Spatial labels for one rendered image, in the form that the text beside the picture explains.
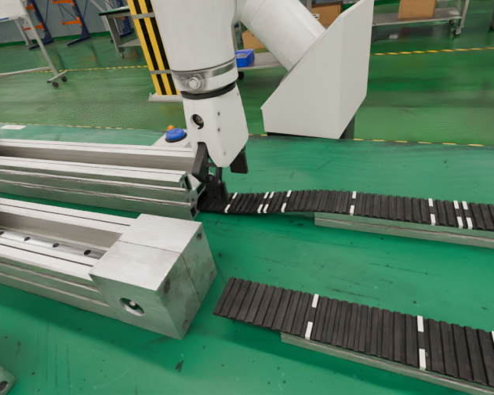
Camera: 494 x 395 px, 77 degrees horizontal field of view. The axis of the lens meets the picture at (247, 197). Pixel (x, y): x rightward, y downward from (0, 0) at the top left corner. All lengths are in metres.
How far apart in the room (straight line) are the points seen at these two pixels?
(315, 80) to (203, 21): 0.34
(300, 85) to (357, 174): 0.23
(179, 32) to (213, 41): 0.04
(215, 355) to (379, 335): 0.17
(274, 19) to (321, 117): 0.24
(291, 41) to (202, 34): 0.41
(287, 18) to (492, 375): 0.69
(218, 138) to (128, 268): 0.19
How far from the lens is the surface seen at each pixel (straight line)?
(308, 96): 0.70
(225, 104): 0.43
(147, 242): 0.38
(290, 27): 0.78
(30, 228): 0.60
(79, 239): 0.52
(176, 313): 0.37
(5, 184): 0.86
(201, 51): 0.39
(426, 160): 0.66
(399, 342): 0.35
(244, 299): 0.37
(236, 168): 0.54
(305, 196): 0.49
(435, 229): 0.48
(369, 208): 0.47
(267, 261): 0.44
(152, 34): 3.71
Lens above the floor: 1.11
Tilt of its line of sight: 37 degrees down
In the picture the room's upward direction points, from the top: 11 degrees counter-clockwise
